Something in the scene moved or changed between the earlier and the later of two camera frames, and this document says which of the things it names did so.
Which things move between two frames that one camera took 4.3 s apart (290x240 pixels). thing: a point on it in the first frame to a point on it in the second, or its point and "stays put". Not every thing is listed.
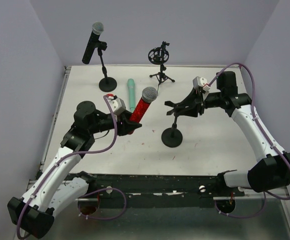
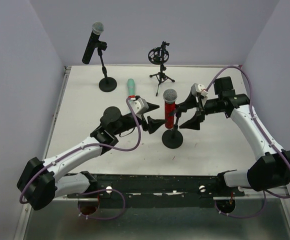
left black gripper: x=121 y=125 to x=145 y=121
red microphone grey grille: x=149 y=94 to x=170 y=97
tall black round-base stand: x=172 y=137 stays put
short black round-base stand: x=107 y=84 stays put
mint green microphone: x=131 y=85 stays put
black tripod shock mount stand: x=159 y=55 stays put
